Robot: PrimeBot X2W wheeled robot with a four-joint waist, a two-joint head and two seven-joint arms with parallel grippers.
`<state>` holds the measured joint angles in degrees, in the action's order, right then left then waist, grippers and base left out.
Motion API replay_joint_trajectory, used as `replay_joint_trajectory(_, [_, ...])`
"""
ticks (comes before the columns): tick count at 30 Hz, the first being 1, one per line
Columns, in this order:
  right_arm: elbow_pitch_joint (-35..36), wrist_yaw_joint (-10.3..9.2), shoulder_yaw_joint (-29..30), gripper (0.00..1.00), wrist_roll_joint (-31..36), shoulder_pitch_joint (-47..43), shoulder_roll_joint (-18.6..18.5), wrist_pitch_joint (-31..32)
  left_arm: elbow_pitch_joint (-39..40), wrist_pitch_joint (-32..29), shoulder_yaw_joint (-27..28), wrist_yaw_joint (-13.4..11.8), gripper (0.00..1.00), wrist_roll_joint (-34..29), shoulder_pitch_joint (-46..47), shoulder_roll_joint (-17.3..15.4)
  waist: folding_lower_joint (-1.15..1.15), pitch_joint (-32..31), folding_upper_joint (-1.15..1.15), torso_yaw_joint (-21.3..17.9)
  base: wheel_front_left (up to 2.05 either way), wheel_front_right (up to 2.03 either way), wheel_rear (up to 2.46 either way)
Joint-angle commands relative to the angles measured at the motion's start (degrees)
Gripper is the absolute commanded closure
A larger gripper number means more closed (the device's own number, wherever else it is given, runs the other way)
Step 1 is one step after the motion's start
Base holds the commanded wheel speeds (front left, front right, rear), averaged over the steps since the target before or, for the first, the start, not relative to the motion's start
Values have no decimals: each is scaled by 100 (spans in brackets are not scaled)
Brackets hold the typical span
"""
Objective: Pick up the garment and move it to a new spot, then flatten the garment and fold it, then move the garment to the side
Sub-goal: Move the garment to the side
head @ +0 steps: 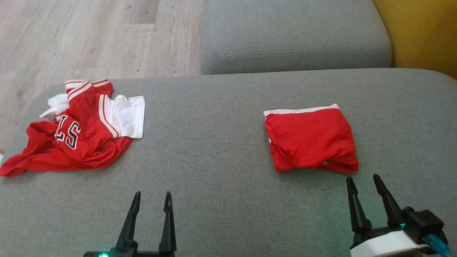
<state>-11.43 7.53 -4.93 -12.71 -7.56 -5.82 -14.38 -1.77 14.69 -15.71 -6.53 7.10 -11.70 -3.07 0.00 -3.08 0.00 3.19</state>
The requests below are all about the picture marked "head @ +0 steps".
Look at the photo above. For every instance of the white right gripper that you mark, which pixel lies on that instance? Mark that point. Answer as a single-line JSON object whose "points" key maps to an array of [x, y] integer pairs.
{"points": [[385, 246]]}

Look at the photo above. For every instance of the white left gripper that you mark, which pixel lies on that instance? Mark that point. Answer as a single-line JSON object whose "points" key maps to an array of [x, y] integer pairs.
{"points": [[142, 255]]}

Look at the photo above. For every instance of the red shirt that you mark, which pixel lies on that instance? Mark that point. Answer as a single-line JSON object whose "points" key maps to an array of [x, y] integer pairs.
{"points": [[310, 139]]}

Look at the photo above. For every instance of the red and white jersey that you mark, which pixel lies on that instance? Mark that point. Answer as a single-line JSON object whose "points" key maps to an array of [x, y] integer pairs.
{"points": [[82, 139]]}

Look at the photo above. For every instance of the small grey sofa seat cushion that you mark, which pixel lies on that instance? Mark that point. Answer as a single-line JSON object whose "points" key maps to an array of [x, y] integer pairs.
{"points": [[292, 32]]}

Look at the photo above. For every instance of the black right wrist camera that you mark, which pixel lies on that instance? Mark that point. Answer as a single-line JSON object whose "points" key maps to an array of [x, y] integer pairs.
{"points": [[425, 221]]}

